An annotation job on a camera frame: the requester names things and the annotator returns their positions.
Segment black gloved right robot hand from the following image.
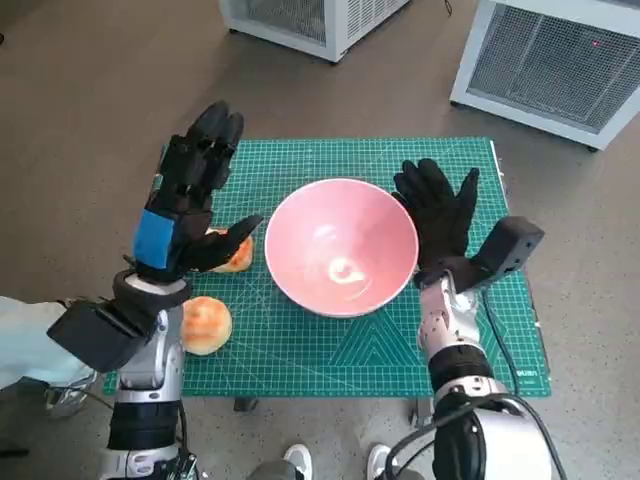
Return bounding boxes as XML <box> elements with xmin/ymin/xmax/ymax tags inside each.
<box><xmin>391</xmin><ymin>158</ymin><xmax>480</xmax><ymax>274</ymax></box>

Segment bare left robot hand blue tape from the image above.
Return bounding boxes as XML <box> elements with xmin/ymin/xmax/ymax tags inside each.
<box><xmin>130</xmin><ymin>101</ymin><xmax>265</xmax><ymax>282</ymax></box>

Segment twisted toy bread loaf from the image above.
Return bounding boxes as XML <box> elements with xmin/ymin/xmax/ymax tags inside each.
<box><xmin>204</xmin><ymin>227</ymin><xmax>255</xmax><ymax>274</ymax></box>

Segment round toy bread bun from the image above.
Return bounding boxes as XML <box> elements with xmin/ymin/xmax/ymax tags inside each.
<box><xmin>180</xmin><ymin>295</ymin><xmax>234</xmax><ymax>356</ymax></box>

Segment pink bowl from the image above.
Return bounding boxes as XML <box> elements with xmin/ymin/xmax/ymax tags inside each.
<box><xmin>264</xmin><ymin>178</ymin><xmax>420</xmax><ymax>319</ymax></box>

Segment person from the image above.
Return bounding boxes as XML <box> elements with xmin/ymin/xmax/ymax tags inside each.
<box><xmin>0</xmin><ymin>295</ymin><xmax>99</xmax><ymax>391</ymax></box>

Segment green cutting mat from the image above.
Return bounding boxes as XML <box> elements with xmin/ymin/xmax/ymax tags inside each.
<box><xmin>102</xmin><ymin>137</ymin><xmax>554</xmax><ymax>399</ymax></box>

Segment person's shoe grey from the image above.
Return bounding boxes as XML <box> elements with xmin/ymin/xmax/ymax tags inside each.
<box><xmin>44</xmin><ymin>382</ymin><xmax>90</xmax><ymax>419</ymax></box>

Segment large white mesh cabinet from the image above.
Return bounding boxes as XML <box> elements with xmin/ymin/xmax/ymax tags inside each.
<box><xmin>449</xmin><ymin>0</ymin><xmax>640</xmax><ymax>153</ymax></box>

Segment small white mesh cabinet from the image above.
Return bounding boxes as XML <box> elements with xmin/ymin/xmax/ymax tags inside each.
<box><xmin>218</xmin><ymin>0</ymin><xmax>414</xmax><ymax>64</ymax></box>

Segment white shoe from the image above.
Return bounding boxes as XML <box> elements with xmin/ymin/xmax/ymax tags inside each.
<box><xmin>282</xmin><ymin>442</ymin><xmax>314</xmax><ymax>480</ymax></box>
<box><xmin>366</xmin><ymin>442</ymin><xmax>400</xmax><ymax>480</ymax></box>

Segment person's leg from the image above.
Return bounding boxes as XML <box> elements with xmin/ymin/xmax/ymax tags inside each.
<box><xmin>247</xmin><ymin>459</ymin><xmax>296</xmax><ymax>480</ymax></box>

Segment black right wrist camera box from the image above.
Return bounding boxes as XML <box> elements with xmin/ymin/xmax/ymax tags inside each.
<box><xmin>467</xmin><ymin>216</ymin><xmax>545</xmax><ymax>291</ymax></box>

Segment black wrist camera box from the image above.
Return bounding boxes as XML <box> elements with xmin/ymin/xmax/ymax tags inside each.
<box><xmin>47</xmin><ymin>299</ymin><xmax>161</xmax><ymax>374</ymax></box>
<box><xmin>467</xmin><ymin>216</ymin><xmax>545</xmax><ymax>291</ymax></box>

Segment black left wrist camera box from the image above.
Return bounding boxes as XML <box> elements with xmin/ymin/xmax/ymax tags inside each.
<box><xmin>47</xmin><ymin>299</ymin><xmax>161</xmax><ymax>374</ymax></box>

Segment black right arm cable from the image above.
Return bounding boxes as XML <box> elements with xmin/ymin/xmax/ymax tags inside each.
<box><xmin>479</xmin><ymin>289</ymin><xmax>521</xmax><ymax>396</ymax></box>

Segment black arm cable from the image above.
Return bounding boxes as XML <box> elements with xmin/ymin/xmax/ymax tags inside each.
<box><xmin>177</xmin><ymin>399</ymin><xmax>194</xmax><ymax>461</ymax></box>
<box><xmin>479</xmin><ymin>289</ymin><xmax>521</xmax><ymax>396</ymax></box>

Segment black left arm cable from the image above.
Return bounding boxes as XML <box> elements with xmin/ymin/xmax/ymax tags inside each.
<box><xmin>177</xmin><ymin>399</ymin><xmax>194</xmax><ymax>461</ymax></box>

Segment black right shoulder cable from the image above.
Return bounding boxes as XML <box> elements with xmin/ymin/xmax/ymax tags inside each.
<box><xmin>387</xmin><ymin>404</ymin><xmax>476</xmax><ymax>480</ymax></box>

